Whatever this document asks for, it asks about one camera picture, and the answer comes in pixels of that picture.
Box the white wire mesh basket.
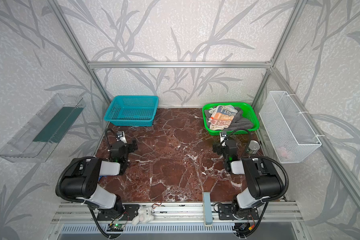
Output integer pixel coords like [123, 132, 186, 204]
[260, 91, 322, 164]

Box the grey blue sponge block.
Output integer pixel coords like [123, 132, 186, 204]
[203, 192, 213, 227]

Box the green lit circuit board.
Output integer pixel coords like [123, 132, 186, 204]
[107, 224, 126, 232]

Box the pink item in wire basket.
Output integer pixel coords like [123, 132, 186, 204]
[277, 147, 291, 159]

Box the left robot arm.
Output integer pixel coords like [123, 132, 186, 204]
[55, 129, 138, 215]

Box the grey towel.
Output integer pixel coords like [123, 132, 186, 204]
[204, 105, 254, 131]

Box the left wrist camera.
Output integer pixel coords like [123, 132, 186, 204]
[117, 131, 127, 144]

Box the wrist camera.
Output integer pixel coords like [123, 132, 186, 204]
[220, 131, 228, 146]
[117, 131, 127, 144]

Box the teal plastic basket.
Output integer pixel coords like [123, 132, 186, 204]
[104, 96, 159, 127]

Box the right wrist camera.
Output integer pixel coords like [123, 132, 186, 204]
[220, 131, 228, 146]

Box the printed rabbit towel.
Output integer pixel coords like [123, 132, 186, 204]
[207, 105, 238, 131]

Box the clear plastic wall bin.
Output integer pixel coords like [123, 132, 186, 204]
[0, 94, 86, 163]

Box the white plush toy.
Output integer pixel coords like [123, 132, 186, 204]
[132, 207, 155, 226]

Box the metal tin can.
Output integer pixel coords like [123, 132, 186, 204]
[247, 140, 261, 156]

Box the green plastic basket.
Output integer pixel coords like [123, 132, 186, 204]
[202, 102, 260, 136]

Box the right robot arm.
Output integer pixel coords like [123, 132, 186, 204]
[213, 131, 290, 218]

